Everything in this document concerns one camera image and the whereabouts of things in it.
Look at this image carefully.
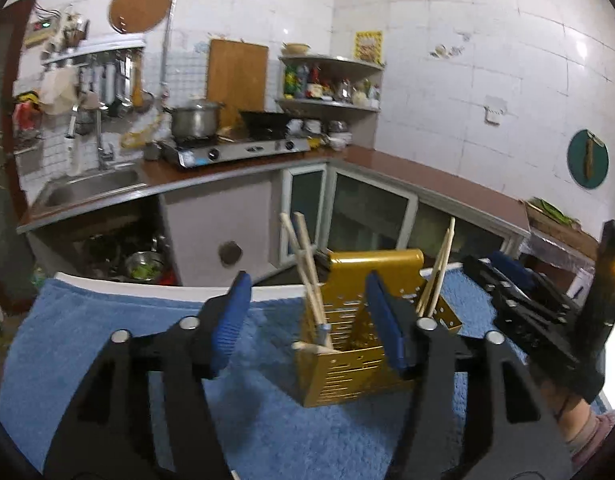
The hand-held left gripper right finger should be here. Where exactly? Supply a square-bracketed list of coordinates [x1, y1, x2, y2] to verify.
[365, 271, 574, 480]

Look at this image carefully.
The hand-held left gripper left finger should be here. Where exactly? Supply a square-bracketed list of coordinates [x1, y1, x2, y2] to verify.
[42, 271, 253, 480]

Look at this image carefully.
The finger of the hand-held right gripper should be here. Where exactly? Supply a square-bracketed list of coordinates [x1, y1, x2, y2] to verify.
[461, 255, 583, 378]
[489, 251, 581, 313]

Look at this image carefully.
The gold perforated utensil holder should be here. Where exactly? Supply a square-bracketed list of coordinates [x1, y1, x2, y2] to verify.
[293, 248, 463, 407]

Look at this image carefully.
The person's right forearm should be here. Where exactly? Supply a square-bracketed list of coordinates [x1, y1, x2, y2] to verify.
[551, 390, 615, 467]

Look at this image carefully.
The wooden crate with vegetables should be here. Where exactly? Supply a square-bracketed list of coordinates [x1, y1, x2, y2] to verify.
[522, 197, 601, 248]

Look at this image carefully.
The steel bowl with greens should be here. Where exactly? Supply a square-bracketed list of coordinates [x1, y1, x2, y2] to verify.
[123, 251, 167, 281]

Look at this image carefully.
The wide glass cabinet door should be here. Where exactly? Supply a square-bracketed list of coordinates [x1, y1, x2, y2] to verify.
[330, 170, 419, 253]

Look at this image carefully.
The blue fleece blanket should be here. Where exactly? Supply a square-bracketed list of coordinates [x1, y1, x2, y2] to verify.
[0, 265, 608, 480]

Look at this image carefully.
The narrow glass cabinet door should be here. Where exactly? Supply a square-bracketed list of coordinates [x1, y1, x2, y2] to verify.
[280, 166, 328, 266]

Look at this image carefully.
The steel gas stove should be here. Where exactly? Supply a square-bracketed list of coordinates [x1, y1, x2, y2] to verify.
[160, 136, 312, 168]

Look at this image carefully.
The steel sink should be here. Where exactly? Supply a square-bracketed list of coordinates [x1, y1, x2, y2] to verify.
[34, 167, 148, 208]

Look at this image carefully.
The black wok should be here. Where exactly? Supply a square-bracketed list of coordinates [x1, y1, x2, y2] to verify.
[238, 109, 293, 140]

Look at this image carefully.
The steel cooking pot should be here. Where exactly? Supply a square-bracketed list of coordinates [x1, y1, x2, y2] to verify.
[166, 100, 225, 139]

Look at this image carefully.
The chrome sink faucet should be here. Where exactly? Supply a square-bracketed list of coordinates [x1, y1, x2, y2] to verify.
[94, 105, 117, 171]

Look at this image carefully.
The steel corner shelf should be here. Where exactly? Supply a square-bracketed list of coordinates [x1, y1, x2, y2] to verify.
[277, 54, 385, 113]

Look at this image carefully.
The wooden cutting board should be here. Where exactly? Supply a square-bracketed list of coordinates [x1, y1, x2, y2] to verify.
[206, 38, 270, 128]

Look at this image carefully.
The hanging utensil rack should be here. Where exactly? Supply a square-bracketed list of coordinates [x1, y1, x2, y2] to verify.
[41, 34, 148, 121]

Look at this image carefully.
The round cork board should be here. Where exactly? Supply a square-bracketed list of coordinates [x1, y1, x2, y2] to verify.
[108, 0, 173, 34]

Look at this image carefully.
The green round wall board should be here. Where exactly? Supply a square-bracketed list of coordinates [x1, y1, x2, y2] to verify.
[567, 129, 609, 190]

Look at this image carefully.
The white wall socket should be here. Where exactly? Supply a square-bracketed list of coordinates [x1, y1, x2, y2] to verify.
[483, 96, 508, 126]

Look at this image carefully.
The yellow hose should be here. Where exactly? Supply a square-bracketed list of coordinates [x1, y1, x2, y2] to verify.
[120, 112, 165, 150]

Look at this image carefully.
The yellow wall poster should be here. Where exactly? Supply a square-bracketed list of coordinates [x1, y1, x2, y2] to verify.
[354, 30, 384, 63]

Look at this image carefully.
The grey wall pipe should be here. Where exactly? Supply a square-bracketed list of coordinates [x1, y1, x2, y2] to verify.
[158, 0, 188, 108]

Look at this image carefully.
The electrical box with wires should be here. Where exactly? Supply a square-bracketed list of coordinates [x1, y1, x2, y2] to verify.
[23, 5, 63, 48]

